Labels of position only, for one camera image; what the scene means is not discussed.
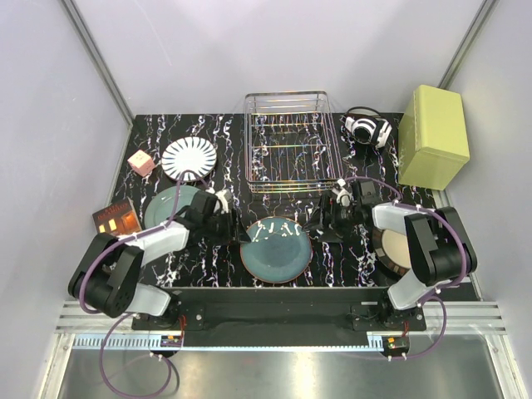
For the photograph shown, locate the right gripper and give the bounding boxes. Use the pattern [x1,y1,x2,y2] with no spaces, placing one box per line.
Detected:
[301,194,361,244]

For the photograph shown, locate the pink cube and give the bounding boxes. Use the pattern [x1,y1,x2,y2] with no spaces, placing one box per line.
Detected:
[127,150,155,177]

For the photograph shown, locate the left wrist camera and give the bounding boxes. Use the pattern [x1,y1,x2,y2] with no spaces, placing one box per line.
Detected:
[214,189,234,214]

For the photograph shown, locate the dark book with house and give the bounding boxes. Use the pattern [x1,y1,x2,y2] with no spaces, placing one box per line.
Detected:
[92,197,142,236]

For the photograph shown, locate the metal wire dish rack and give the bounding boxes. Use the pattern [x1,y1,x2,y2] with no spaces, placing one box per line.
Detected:
[244,90,343,195]

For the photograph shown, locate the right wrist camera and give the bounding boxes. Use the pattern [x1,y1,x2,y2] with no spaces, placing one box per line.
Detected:
[336,178,382,207]

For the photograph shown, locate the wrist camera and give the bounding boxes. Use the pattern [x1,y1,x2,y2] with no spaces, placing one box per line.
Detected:
[336,178,382,207]
[214,189,234,214]

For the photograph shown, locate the beige brown rimmed plate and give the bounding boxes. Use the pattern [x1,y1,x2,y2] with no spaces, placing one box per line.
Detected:
[372,228,411,280]

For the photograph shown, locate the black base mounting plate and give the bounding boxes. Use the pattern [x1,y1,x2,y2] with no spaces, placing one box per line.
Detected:
[132,288,426,350]

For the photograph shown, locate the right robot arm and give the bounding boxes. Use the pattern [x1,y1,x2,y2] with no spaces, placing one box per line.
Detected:
[303,194,478,330]

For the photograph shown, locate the light blue plate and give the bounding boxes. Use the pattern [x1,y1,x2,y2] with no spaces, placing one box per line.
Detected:
[143,185,199,229]

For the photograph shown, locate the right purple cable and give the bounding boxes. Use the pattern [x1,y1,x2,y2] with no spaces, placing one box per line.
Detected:
[340,176,473,361]

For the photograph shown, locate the dark teal glazed plate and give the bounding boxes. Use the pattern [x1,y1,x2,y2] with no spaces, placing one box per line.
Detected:
[240,216,313,283]

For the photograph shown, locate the white blue striped plate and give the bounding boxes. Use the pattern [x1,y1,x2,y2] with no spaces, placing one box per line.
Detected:
[161,136,217,182]

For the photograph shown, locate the white black headphones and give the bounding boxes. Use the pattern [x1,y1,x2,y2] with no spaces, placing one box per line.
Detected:
[344,106,393,150]

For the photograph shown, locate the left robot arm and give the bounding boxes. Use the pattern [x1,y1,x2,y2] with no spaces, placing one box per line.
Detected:
[67,190,251,329]

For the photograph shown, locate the yellow-green box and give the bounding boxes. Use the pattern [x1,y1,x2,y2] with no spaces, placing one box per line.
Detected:
[397,85,470,190]

